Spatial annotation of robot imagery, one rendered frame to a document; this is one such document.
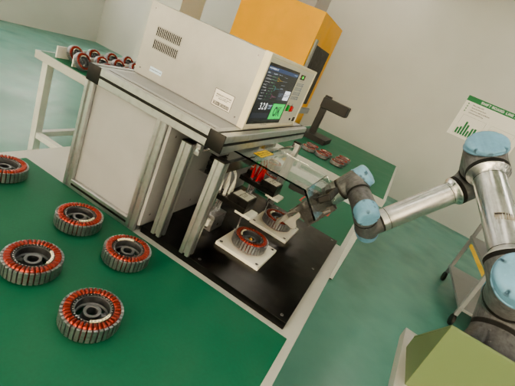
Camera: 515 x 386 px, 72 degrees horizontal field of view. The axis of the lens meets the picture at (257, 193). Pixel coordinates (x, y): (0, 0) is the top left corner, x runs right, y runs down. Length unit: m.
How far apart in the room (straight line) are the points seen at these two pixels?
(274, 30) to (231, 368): 4.38
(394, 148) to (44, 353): 5.93
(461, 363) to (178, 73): 1.01
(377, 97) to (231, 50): 5.41
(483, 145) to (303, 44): 3.65
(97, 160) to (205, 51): 0.42
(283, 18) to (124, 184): 4.00
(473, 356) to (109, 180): 1.01
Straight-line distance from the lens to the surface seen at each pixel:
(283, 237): 1.26
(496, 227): 1.10
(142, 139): 0.98
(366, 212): 1.11
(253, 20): 4.98
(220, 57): 1.00
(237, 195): 1.05
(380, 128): 6.29
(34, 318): 0.79
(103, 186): 1.10
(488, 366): 1.02
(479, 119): 6.33
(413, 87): 6.28
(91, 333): 0.73
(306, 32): 4.70
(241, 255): 1.05
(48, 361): 0.73
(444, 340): 0.99
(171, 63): 1.08
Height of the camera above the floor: 1.32
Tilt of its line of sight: 21 degrees down
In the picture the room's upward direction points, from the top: 24 degrees clockwise
